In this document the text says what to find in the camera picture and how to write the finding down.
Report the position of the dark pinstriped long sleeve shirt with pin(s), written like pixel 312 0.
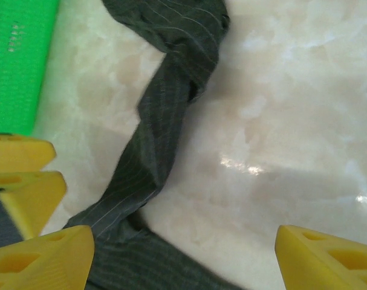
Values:
pixel 171 60

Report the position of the green plastic basket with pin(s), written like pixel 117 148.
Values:
pixel 17 75

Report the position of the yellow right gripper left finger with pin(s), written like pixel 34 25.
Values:
pixel 41 262

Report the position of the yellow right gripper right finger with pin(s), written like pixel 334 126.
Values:
pixel 328 266

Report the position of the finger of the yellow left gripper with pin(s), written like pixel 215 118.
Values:
pixel 20 154
pixel 38 196

